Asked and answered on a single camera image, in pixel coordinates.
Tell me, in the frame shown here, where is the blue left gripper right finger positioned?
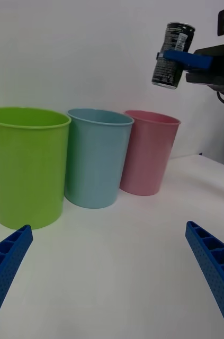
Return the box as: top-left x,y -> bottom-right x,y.
185,221 -> 224,339

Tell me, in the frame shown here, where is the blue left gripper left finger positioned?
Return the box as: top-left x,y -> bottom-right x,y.
0,224 -> 34,339

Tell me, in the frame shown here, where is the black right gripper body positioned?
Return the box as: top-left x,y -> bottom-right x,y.
185,44 -> 224,97

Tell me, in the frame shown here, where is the black drink can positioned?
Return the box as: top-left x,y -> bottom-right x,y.
151,22 -> 196,90

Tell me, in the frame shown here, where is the green plastic waste bin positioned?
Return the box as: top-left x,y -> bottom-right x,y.
0,106 -> 72,230

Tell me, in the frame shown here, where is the pink plastic waste bin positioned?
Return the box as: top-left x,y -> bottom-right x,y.
119,110 -> 182,197

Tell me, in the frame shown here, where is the pale blue plastic waste bin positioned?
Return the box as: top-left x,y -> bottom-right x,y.
64,108 -> 135,209

